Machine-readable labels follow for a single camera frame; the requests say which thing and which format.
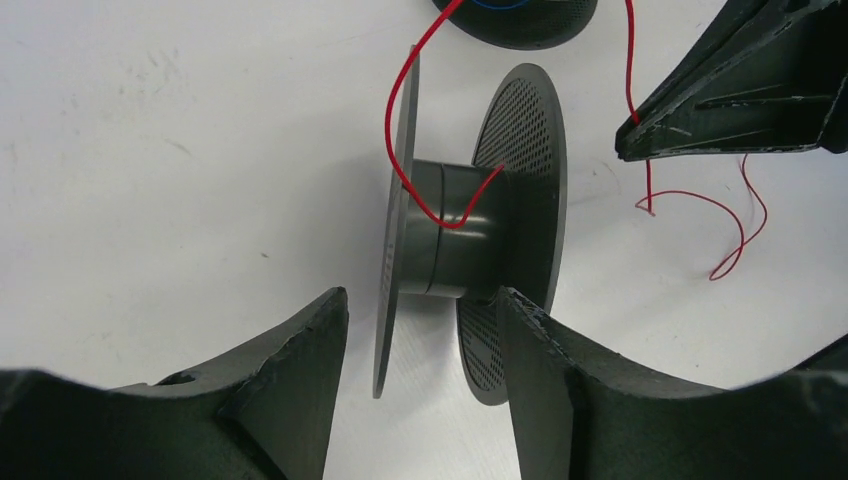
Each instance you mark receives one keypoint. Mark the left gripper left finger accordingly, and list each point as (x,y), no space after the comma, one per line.
(262,410)

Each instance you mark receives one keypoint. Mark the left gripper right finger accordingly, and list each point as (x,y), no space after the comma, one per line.
(582,411)

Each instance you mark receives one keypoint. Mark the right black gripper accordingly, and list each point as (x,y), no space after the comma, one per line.
(764,77)

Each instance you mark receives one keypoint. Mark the black cable spool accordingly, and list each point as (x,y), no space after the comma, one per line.
(524,25)

